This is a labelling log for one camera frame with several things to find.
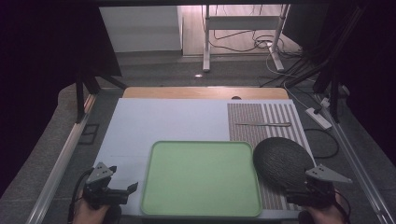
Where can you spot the green plastic tray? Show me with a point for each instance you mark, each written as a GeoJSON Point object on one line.
{"type": "Point", "coordinates": [200, 179]}

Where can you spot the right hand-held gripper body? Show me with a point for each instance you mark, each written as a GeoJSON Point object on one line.
{"type": "Point", "coordinates": [322, 186]}

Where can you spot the white desk frame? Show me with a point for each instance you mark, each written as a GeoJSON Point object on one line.
{"type": "Point", "coordinates": [243, 22]}

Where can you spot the black round plate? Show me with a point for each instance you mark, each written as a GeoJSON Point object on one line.
{"type": "Point", "coordinates": [280, 161]}

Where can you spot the white wall panel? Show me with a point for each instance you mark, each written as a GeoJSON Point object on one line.
{"type": "Point", "coordinates": [140, 28]}

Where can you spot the black rectangular floor frame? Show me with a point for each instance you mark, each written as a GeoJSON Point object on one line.
{"type": "Point", "coordinates": [88, 134]}

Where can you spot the person's right hand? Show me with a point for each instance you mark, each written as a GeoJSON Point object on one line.
{"type": "Point", "coordinates": [327, 215]}

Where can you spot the person's left hand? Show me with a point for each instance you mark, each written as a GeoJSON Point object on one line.
{"type": "Point", "coordinates": [90, 215]}

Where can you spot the black metal stand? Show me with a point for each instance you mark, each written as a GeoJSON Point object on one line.
{"type": "Point", "coordinates": [81, 93]}
{"type": "Point", "coordinates": [334, 93]}

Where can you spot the white table sheet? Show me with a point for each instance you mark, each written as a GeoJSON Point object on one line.
{"type": "Point", "coordinates": [168, 121]}

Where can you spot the silver metal rail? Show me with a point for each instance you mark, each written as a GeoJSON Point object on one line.
{"type": "Point", "coordinates": [62, 165]}
{"type": "Point", "coordinates": [358, 161]}

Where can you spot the metal knife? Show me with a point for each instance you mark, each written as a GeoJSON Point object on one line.
{"type": "Point", "coordinates": [264, 124]}

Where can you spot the white power strip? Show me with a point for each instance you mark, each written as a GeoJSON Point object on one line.
{"type": "Point", "coordinates": [318, 118]}

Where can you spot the striped brown placemat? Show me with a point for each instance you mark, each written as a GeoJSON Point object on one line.
{"type": "Point", "coordinates": [249, 124]}

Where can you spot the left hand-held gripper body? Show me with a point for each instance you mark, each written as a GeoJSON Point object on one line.
{"type": "Point", "coordinates": [99, 190]}

